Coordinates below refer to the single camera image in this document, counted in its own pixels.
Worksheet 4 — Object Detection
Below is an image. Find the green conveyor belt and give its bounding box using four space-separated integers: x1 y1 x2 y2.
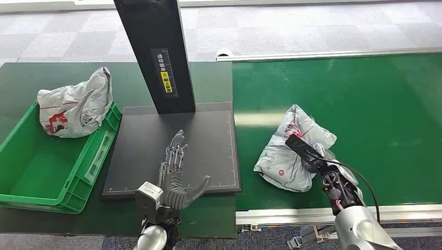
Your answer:
231 53 442 212

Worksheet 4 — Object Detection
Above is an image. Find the small metal conveyor bracket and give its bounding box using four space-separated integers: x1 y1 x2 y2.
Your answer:
238 223 262 233

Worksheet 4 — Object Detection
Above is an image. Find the aluminium conveyor side rail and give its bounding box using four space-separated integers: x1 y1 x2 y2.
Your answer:
235 204 442 227
215 46 442 63

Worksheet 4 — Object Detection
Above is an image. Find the green plastic crate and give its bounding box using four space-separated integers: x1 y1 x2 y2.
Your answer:
0 100 122 215

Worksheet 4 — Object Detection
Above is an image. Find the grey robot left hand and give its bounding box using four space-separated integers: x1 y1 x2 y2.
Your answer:
157 129 212 211

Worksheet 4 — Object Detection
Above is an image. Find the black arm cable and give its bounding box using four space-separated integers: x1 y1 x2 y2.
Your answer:
308 154 382 224

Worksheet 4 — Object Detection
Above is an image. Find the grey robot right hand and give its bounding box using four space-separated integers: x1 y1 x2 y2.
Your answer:
285 133 329 174

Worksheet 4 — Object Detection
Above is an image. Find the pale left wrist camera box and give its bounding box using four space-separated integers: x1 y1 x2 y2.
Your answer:
134 182 164 223

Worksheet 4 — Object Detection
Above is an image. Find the black scanner column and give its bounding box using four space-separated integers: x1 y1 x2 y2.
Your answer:
113 0 197 115

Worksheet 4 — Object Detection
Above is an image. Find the large metal conveyor bracket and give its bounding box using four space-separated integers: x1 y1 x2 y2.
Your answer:
287 226 338 250

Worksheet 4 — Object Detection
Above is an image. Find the black yellow column label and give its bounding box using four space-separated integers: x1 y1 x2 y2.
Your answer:
150 47 179 99

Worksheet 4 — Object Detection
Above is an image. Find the black scanner base plate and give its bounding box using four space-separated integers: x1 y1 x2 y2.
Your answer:
101 102 243 201

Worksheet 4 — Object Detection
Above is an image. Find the dark green table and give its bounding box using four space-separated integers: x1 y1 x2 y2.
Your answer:
0 61 238 239

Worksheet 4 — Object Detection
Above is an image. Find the grey plastic mailer package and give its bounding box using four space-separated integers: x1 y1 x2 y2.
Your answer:
253 104 338 193
36 66 114 139

